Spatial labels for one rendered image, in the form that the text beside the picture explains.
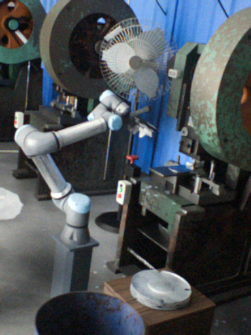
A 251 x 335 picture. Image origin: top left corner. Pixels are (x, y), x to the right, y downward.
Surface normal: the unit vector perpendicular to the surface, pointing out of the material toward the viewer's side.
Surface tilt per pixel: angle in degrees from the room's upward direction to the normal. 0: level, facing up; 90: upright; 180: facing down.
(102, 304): 88
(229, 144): 90
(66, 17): 90
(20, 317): 0
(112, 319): 88
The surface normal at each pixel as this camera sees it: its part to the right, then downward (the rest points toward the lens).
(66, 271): -0.13, 0.28
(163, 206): -0.82, 0.06
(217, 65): -0.75, -0.22
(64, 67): 0.53, 0.32
